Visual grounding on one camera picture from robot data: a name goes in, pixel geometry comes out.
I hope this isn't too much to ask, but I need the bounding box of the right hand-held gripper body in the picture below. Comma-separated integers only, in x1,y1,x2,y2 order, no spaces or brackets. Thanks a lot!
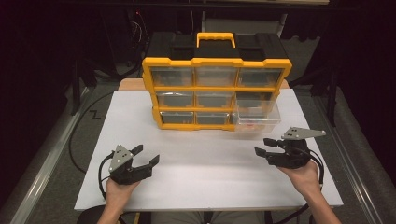
265,126,327,170

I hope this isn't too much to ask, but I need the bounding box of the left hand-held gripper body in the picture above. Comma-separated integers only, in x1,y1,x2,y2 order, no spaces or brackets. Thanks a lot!
107,144,154,187

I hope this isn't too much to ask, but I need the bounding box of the clear plastic drawer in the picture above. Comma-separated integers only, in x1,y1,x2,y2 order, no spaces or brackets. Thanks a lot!
233,99,282,134

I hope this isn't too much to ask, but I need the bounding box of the yellow black organizer cabinet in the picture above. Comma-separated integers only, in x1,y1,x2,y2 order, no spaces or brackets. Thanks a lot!
141,32,293,133

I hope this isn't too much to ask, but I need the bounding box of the person's right hand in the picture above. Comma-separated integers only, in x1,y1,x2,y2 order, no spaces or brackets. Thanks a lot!
276,160,322,196

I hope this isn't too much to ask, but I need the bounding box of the person's left hand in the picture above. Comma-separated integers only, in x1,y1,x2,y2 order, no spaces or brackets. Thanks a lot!
105,177,141,208

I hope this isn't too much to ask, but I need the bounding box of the black round stool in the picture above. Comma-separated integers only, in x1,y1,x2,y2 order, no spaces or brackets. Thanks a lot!
76,203,107,224

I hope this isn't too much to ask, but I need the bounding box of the set of clear cabinet drawers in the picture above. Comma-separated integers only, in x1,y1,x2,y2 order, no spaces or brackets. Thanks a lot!
149,65,284,125

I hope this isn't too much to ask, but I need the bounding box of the black metal stand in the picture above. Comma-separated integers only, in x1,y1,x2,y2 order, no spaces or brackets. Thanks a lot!
70,58,82,117

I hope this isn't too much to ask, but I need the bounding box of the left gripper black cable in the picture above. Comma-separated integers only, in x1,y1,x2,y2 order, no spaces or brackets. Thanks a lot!
98,150,115,201

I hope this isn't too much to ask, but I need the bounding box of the aluminium floor rail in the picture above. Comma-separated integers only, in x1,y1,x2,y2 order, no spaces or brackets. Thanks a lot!
313,95,388,224
0,86,92,224

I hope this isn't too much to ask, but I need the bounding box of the tangle of thin wires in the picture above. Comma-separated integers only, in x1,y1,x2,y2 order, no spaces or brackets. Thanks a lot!
129,10,149,52

